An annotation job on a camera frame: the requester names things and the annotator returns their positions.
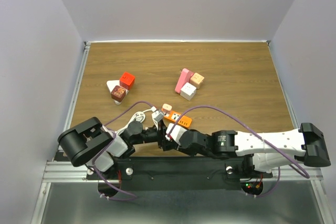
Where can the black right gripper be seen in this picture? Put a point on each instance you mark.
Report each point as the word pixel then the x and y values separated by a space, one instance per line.
pixel 182 149

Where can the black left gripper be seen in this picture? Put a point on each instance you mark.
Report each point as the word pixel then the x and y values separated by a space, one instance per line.
pixel 160 133

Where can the orange power strip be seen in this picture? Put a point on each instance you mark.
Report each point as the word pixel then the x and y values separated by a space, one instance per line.
pixel 183 121

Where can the pink cube socket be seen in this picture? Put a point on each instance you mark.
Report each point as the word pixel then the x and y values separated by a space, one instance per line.
pixel 166 109

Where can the white cube socket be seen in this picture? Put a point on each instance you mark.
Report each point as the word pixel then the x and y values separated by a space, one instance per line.
pixel 188 91

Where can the pink triangular socket adapter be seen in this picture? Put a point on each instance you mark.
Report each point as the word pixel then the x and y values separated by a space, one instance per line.
pixel 184 78

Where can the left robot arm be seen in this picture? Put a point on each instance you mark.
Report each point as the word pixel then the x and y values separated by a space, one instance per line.
pixel 92 144

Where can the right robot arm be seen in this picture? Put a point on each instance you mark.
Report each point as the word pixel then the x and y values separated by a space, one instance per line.
pixel 266 150

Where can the dark red cube socket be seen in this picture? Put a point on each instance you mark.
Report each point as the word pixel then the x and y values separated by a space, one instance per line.
pixel 118 93

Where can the bright red cube socket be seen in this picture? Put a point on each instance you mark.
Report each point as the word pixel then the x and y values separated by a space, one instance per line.
pixel 127 80

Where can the beige dragon cube socket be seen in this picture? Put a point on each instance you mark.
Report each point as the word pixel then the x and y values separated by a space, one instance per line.
pixel 196 80

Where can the white power strip base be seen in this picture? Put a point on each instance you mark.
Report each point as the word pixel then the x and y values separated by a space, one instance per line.
pixel 111 84

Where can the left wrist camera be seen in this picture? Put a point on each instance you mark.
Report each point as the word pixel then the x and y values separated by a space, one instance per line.
pixel 157 116

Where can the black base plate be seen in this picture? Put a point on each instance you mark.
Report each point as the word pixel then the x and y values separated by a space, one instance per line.
pixel 171 173

